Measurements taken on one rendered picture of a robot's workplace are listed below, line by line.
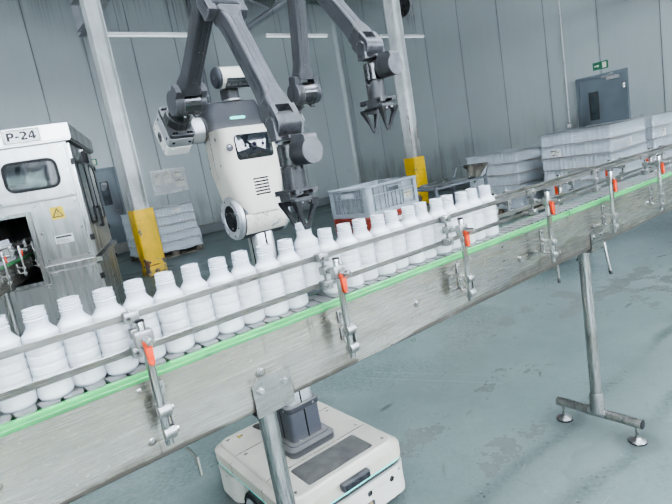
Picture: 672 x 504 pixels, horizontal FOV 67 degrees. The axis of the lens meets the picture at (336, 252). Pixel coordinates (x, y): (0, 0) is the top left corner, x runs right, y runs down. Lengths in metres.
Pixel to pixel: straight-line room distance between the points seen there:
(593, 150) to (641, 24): 4.51
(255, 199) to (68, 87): 11.93
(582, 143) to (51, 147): 6.27
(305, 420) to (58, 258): 3.17
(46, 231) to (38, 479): 3.80
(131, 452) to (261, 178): 1.06
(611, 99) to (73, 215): 10.03
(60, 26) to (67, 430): 13.15
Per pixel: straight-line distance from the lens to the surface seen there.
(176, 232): 10.76
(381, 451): 2.04
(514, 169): 8.38
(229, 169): 1.79
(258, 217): 1.82
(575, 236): 2.11
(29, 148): 4.78
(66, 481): 1.08
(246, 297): 1.15
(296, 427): 2.06
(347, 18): 1.70
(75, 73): 13.71
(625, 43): 11.84
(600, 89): 11.95
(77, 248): 4.74
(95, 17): 9.40
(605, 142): 7.61
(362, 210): 3.69
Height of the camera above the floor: 1.33
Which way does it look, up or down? 10 degrees down
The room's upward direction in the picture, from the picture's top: 10 degrees counter-clockwise
